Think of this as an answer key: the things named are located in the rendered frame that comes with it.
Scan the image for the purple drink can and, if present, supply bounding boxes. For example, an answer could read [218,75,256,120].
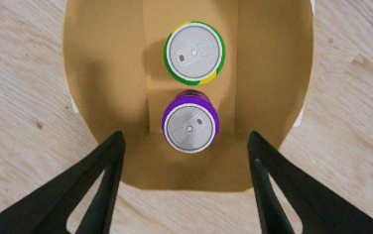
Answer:
[162,89,219,153]

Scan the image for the tan bag with white handle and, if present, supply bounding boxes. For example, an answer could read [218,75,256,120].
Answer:
[62,0,314,193]

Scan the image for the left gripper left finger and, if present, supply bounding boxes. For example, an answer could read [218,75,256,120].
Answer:
[0,131,126,234]

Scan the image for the green and yellow drink can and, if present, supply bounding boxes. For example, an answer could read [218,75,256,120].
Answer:
[164,21,225,85]

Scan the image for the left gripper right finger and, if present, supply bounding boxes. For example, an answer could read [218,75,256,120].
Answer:
[247,131,373,234]

